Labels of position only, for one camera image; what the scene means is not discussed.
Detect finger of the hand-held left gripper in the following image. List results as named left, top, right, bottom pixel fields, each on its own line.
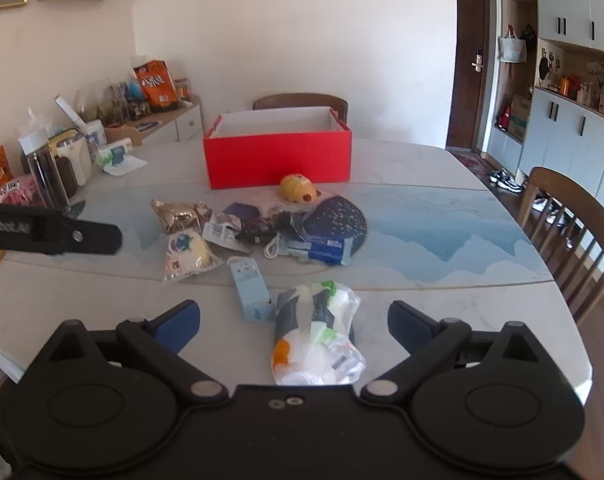
left=41, top=210, right=124, bottom=257

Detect yellow toy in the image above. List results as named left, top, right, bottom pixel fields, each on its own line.
left=280, top=173, right=323, bottom=204

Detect shiny foil snack packet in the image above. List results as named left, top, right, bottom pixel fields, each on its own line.
left=150, top=198, right=213, bottom=234

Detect dark sneakers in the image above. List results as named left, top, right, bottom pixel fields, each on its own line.
left=489, top=169, right=525, bottom=193

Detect green white tissue pack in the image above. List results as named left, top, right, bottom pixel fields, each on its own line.
left=94, top=140, right=148, bottom=177

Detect white tote bag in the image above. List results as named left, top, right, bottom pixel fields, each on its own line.
left=498, top=25, right=527, bottom=63

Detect white open carton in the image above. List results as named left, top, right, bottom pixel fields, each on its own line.
left=54, top=92, right=108, bottom=161

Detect white labelled packet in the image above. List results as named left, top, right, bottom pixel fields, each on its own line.
left=202, top=212, right=253, bottom=253

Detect clear water bottle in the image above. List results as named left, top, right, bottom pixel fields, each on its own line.
left=18, top=107, right=73, bottom=213

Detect red cardboard box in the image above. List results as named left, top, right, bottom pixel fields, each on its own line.
left=203, top=105, right=353, bottom=191

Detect brown wooden chair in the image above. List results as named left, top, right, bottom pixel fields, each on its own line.
left=516, top=166, right=604, bottom=328
left=252, top=92, right=349, bottom=126

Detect blue white tissue packet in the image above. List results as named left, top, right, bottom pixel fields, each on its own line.
left=284, top=237, right=353, bottom=267

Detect white cord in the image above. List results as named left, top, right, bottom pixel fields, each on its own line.
left=263, top=232, right=287, bottom=261

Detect light blue box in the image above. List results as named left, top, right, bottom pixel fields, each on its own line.
left=227, top=256, right=274, bottom=323

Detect white wooden sideboard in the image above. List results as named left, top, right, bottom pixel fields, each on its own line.
left=104, top=95, right=203, bottom=147

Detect white blue marble desktop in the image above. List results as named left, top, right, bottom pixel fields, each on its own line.
left=0, top=137, right=593, bottom=411

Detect dark purple pouch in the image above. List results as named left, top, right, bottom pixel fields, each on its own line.
left=222, top=202, right=260, bottom=223

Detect white plastic bagged item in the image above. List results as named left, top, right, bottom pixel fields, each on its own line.
left=271, top=281, right=367, bottom=387

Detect white yellow bun packet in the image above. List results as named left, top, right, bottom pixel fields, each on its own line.
left=163, top=228, right=225, bottom=282

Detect dark snack wrapper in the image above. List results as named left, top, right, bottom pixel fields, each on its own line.
left=234, top=210, right=307, bottom=246

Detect grey wooden wall cabinet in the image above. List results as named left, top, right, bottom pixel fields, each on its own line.
left=486, top=0, right=604, bottom=241

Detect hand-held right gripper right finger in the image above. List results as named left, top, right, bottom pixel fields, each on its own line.
left=360, top=301, right=542, bottom=405

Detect pink packet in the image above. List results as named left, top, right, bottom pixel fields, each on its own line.
left=0, top=174, right=38, bottom=206

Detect orange snack bag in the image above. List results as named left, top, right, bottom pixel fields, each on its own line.
left=133, top=60, right=179, bottom=113

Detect dark brown door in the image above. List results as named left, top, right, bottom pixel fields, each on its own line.
left=446, top=0, right=497, bottom=153

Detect cream thermos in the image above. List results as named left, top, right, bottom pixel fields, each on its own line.
left=56, top=132, right=94, bottom=187

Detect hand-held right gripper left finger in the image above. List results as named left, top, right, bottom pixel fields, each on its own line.
left=47, top=300, right=231, bottom=406

